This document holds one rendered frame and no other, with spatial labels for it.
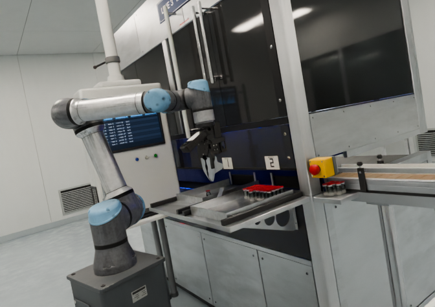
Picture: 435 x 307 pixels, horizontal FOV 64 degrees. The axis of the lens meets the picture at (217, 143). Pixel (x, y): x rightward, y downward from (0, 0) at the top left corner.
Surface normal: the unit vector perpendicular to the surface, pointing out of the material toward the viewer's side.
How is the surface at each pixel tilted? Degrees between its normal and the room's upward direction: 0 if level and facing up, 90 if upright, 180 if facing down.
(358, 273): 90
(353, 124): 90
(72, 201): 90
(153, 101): 90
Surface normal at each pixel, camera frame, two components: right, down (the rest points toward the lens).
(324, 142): 0.55, -0.05
